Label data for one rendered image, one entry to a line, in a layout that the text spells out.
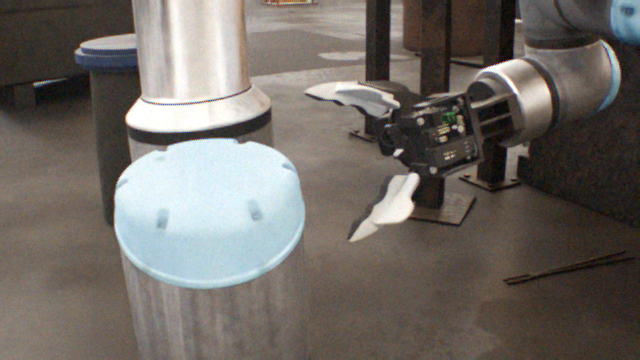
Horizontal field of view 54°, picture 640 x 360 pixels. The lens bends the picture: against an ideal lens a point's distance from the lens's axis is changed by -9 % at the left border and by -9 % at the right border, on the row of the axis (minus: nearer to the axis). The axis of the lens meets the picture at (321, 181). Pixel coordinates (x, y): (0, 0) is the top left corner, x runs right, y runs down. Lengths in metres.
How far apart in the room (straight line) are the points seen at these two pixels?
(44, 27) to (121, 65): 1.63
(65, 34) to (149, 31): 2.46
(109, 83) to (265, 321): 1.07
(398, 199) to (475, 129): 0.10
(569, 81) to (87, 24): 2.60
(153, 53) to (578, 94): 0.45
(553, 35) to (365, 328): 0.64
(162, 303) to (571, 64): 0.49
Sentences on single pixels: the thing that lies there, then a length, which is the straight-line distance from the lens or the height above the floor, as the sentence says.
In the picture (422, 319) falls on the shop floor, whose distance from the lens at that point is 1.21.
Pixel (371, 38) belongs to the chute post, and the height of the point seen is 0.34.
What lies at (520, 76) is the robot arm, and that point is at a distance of 0.72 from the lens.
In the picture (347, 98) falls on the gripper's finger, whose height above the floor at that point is 0.48.
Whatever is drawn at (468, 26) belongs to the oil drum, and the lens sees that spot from 4.23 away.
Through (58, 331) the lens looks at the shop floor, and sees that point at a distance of 1.23.
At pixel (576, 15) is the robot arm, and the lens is 0.67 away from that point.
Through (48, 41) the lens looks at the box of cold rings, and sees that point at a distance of 3.07.
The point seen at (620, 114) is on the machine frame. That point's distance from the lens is 1.70.
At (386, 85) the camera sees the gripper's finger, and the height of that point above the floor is 0.49.
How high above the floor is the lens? 0.62
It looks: 19 degrees down
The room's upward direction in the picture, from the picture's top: straight up
